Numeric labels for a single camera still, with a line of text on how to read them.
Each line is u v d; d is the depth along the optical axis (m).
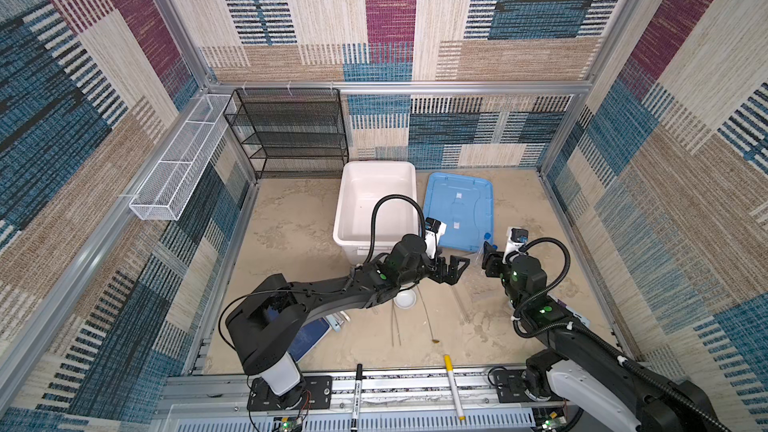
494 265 0.74
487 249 0.82
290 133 1.11
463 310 0.87
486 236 0.83
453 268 0.70
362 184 1.08
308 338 0.81
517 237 0.70
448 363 0.77
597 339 0.53
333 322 0.82
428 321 0.85
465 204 1.11
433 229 0.70
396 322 0.85
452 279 0.70
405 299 0.89
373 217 0.69
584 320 0.83
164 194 0.70
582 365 0.54
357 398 0.72
